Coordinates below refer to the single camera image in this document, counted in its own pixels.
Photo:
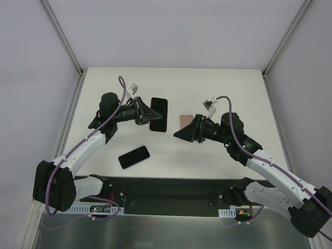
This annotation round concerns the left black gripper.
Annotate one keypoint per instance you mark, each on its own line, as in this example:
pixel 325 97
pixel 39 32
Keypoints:
pixel 139 111

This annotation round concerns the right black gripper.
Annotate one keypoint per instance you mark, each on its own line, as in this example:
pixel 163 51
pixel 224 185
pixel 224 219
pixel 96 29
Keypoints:
pixel 198 128

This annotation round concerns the pink phone case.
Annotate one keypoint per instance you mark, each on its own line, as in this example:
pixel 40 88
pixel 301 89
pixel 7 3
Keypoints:
pixel 185 120

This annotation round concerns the blue smartphone black screen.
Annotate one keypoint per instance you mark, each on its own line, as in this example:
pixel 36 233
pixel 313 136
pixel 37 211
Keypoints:
pixel 134 157

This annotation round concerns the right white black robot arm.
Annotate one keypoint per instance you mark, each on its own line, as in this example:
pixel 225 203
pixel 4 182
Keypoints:
pixel 307 207

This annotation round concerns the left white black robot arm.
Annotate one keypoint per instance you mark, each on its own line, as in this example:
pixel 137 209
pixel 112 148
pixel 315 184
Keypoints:
pixel 55 183

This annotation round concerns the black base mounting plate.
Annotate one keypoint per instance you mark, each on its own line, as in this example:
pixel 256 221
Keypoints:
pixel 173 196

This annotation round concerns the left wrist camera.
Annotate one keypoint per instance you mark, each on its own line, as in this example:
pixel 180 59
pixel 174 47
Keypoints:
pixel 131 91

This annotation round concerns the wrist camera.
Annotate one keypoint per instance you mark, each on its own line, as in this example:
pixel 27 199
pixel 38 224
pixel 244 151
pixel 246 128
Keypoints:
pixel 131 91
pixel 210 106

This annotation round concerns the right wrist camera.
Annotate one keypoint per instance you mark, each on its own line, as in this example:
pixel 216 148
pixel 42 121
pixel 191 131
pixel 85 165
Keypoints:
pixel 210 106

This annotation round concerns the right white cable duct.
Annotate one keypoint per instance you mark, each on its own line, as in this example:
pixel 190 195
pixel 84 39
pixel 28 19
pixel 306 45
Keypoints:
pixel 227 213

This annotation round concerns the white cable duct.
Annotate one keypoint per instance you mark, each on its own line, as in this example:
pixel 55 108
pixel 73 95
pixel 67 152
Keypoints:
pixel 93 209
pixel 227 213

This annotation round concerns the left white cable duct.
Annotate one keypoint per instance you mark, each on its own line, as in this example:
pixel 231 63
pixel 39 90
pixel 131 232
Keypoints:
pixel 93 209

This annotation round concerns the left aluminium frame post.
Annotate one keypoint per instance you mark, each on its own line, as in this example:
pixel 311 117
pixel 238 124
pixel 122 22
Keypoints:
pixel 61 35

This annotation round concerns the aluminium frame post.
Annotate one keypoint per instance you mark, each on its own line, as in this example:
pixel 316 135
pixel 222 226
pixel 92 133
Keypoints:
pixel 61 35
pixel 287 36

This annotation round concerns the right aluminium frame post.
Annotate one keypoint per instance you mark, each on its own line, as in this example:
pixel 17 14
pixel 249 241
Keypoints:
pixel 287 36

